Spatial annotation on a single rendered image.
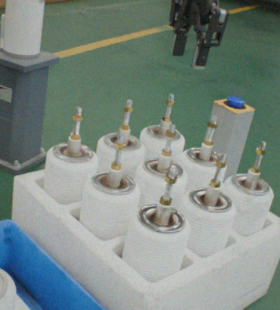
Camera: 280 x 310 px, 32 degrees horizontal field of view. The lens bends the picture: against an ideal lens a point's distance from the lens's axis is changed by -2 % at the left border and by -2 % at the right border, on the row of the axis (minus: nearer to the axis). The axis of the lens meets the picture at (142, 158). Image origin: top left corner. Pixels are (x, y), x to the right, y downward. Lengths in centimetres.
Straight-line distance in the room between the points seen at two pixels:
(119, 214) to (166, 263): 12
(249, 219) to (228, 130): 27
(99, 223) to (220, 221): 20
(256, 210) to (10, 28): 72
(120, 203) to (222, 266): 20
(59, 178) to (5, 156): 46
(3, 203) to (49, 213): 35
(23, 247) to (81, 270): 14
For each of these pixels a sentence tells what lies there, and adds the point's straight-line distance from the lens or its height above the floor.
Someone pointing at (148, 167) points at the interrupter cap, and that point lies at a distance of 90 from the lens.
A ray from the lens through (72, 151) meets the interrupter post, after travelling 90.
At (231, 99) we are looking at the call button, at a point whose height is 33.
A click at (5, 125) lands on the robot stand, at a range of 130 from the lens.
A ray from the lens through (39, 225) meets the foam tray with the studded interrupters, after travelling 92.
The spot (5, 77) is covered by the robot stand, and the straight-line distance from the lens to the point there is 126.
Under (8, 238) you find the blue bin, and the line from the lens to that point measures 96.
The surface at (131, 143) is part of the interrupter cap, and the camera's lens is 98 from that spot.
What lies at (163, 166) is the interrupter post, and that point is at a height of 26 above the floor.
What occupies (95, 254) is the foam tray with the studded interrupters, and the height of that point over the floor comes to 17.
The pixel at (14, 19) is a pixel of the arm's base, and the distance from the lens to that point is 124.
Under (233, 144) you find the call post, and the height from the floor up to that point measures 23.
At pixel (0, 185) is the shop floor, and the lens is 128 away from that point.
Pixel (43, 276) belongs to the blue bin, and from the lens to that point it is 89.
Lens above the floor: 66
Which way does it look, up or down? 26 degrees down
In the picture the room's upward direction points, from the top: 11 degrees clockwise
